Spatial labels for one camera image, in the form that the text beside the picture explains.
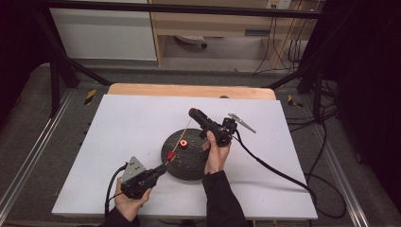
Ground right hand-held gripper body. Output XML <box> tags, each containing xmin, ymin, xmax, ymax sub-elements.
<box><xmin>214</xmin><ymin>113</ymin><xmax>257</xmax><ymax>148</ymax></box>

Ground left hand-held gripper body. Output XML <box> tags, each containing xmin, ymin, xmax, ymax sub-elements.
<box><xmin>119</xmin><ymin>155</ymin><xmax>159</xmax><ymax>201</ymax></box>

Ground thin wooden skewer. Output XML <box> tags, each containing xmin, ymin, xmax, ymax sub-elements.
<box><xmin>165</xmin><ymin>118</ymin><xmax>193</xmax><ymax>166</ymax></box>

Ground round black plate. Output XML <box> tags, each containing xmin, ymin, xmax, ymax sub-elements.
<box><xmin>160</xmin><ymin>128</ymin><xmax>212</xmax><ymax>182</ymax></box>

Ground person's right hand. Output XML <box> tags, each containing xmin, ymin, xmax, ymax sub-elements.
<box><xmin>201</xmin><ymin>130</ymin><xmax>232</xmax><ymax>176</ymax></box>

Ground person's left hand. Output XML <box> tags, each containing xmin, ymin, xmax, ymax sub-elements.
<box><xmin>113</xmin><ymin>177</ymin><xmax>152</xmax><ymax>222</ymax></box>

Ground wooden table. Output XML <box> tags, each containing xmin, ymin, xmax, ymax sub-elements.
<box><xmin>107</xmin><ymin>82</ymin><xmax>277</xmax><ymax>101</ymax></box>

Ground white table board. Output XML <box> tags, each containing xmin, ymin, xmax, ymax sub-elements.
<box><xmin>51</xmin><ymin>94</ymin><xmax>319</xmax><ymax>220</ymax></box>

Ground white power strip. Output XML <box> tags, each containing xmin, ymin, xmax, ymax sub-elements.
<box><xmin>174</xmin><ymin>34</ymin><xmax>208</xmax><ymax>49</ymax></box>

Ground wooden shelf unit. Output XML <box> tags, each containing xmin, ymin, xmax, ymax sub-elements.
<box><xmin>148</xmin><ymin>0</ymin><xmax>318</xmax><ymax>70</ymax></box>

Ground white cabinet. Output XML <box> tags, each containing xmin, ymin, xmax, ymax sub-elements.
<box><xmin>49</xmin><ymin>7</ymin><xmax>158</xmax><ymax>61</ymax></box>

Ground dark curtain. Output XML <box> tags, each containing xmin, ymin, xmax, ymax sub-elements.
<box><xmin>0</xmin><ymin>0</ymin><xmax>44</xmax><ymax>122</ymax></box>
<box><xmin>310</xmin><ymin>0</ymin><xmax>401</xmax><ymax>211</ymax></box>

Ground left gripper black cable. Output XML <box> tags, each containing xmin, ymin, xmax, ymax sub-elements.
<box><xmin>104</xmin><ymin>162</ymin><xmax>129</xmax><ymax>218</ymax></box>

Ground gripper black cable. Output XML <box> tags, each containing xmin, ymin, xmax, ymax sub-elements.
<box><xmin>232</xmin><ymin>129</ymin><xmax>348</xmax><ymax>219</ymax></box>
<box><xmin>104</xmin><ymin>162</ymin><xmax>129</xmax><ymax>218</ymax></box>

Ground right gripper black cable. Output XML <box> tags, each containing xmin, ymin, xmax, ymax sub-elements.
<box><xmin>232</xmin><ymin>129</ymin><xmax>348</xmax><ymax>219</ymax></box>

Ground black floor cables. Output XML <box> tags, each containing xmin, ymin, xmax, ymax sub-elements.
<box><xmin>285</xmin><ymin>79</ymin><xmax>340</xmax><ymax>134</ymax></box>

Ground aluminium floor rail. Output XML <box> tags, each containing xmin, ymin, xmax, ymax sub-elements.
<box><xmin>0</xmin><ymin>89</ymin><xmax>76</xmax><ymax>218</ymax></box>
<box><xmin>315</xmin><ymin>124</ymin><xmax>371</xmax><ymax>227</ymax></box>

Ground hanging black cables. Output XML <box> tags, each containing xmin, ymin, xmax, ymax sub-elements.
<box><xmin>253</xmin><ymin>15</ymin><xmax>305</xmax><ymax>76</ymax></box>

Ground black metal frame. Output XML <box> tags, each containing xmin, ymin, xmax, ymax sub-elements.
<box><xmin>30</xmin><ymin>0</ymin><xmax>326</xmax><ymax>118</ymax></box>

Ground white wall socket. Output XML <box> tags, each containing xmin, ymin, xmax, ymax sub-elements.
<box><xmin>266</xmin><ymin>0</ymin><xmax>292</xmax><ymax>10</ymax></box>

